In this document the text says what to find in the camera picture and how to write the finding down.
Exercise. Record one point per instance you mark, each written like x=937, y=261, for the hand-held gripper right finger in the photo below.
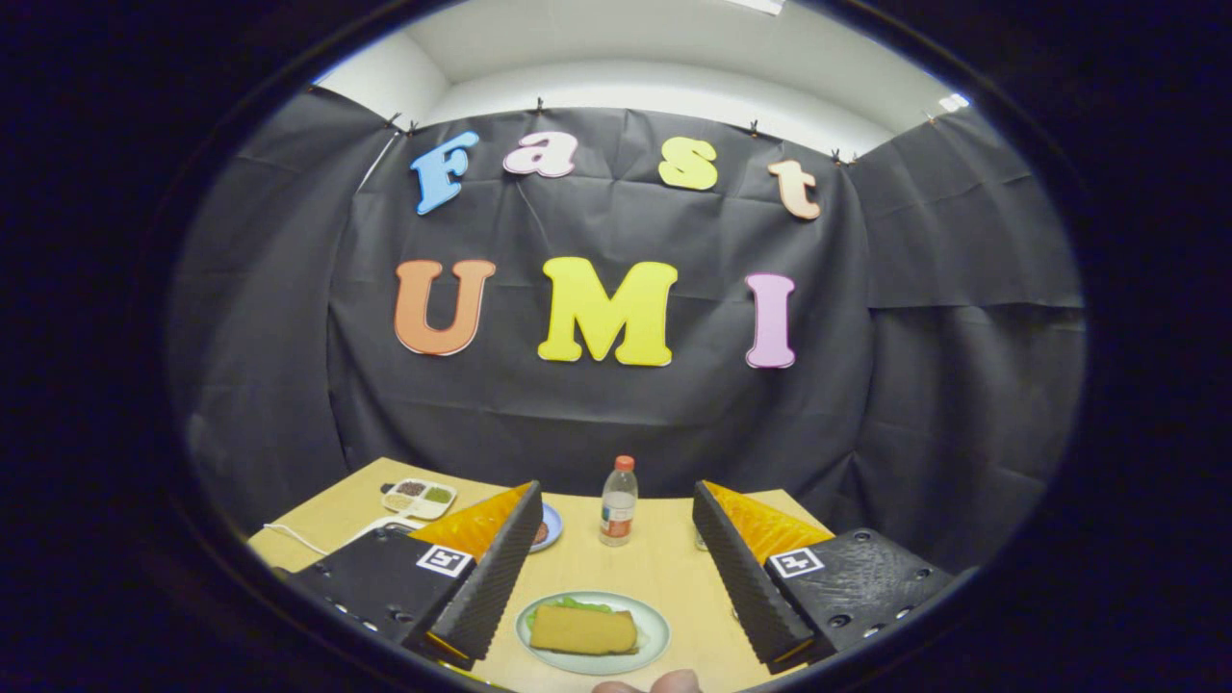
x=736, y=577

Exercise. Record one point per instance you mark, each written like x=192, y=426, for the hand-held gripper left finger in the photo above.
x=500, y=577

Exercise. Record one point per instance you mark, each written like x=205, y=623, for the green lettuce leaf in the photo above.
x=577, y=603

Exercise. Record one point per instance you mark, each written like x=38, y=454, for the brown toasted bread slice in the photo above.
x=582, y=630

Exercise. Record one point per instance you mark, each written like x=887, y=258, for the blue round plate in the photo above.
x=552, y=525

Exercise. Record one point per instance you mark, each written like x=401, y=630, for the pale green round plate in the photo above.
x=654, y=626

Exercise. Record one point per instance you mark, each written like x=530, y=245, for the white condiment tray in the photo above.
x=419, y=498

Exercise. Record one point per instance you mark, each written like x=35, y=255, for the clear water bottle red cap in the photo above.
x=618, y=505

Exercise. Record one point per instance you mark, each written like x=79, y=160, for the ceiling light panel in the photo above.
x=760, y=5

